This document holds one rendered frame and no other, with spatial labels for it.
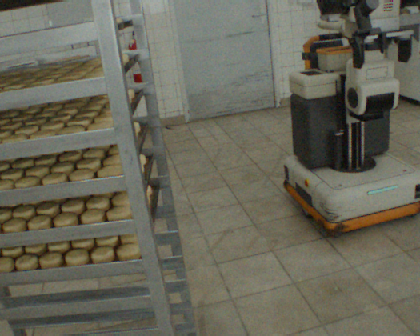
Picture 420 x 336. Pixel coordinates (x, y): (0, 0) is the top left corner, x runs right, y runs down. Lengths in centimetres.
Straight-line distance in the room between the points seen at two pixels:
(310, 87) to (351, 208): 66
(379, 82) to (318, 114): 40
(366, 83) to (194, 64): 278
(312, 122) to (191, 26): 252
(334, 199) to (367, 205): 20
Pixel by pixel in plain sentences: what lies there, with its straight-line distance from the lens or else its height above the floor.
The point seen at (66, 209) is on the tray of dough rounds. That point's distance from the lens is 95.
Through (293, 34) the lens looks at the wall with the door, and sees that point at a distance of 493.
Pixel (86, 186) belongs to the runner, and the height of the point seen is 96.
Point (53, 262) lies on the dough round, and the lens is 95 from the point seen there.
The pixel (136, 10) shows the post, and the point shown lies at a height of 126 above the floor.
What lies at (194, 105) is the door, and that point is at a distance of 473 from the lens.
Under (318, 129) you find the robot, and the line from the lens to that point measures 241.
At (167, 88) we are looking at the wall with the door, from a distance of 462.
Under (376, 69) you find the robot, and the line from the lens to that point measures 220.
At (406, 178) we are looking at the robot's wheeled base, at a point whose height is 27.
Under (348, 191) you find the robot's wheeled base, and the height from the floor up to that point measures 27.
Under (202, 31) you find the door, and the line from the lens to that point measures 465.
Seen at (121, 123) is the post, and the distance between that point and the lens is 72.
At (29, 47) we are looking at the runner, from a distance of 77.
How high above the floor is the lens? 125
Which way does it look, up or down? 21 degrees down
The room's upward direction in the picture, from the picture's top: 7 degrees counter-clockwise
